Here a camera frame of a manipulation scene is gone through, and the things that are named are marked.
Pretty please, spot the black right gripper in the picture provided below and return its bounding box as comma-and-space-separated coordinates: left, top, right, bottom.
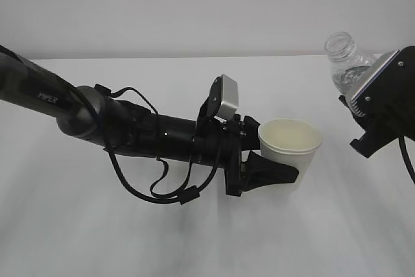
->
338, 45, 414, 159

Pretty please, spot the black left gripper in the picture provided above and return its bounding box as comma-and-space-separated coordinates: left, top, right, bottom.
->
194, 76, 299, 197

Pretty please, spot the white paper cup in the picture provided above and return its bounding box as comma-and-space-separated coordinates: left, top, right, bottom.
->
258, 119, 322, 194

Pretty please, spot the clear water bottle green label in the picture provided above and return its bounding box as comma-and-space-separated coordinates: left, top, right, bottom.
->
324, 32, 377, 95

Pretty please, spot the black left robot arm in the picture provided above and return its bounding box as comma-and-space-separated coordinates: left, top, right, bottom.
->
1, 47, 299, 204

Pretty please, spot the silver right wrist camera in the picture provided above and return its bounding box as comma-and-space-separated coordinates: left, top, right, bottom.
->
345, 49, 400, 117

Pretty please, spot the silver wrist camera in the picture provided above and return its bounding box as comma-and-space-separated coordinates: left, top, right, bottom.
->
345, 49, 400, 117
215, 74, 239, 121

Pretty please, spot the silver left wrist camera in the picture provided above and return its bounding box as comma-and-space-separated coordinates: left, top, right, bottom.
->
215, 74, 239, 121

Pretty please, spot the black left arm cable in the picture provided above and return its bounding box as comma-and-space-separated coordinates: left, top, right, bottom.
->
64, 84, 224, 206

